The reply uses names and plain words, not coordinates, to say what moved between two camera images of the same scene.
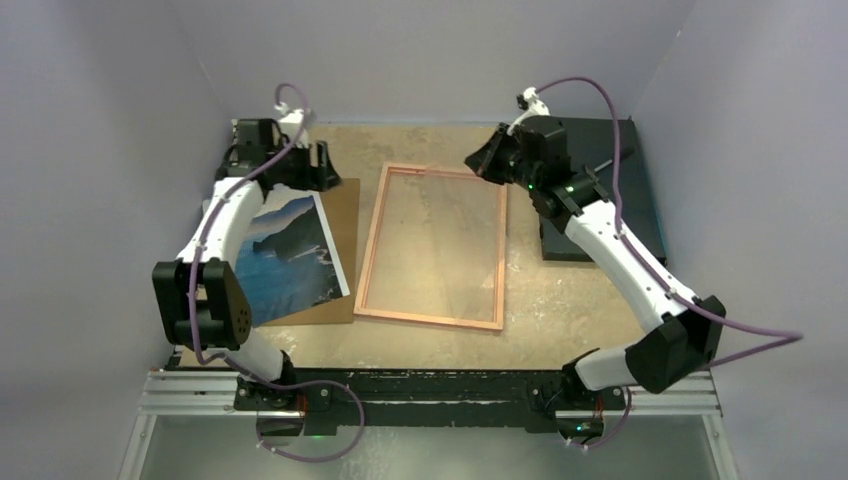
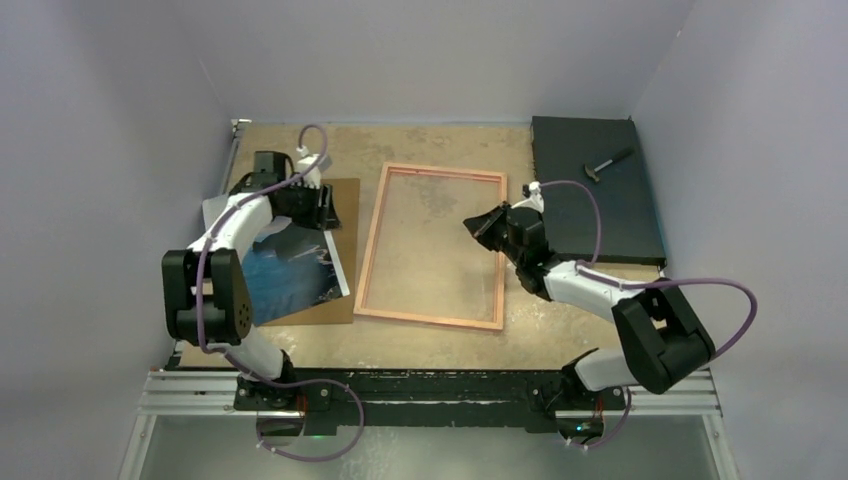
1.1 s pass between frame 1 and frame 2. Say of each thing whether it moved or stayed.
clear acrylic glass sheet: stayed
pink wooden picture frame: stayed
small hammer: stayed
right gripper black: moved
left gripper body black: moved
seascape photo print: stayed
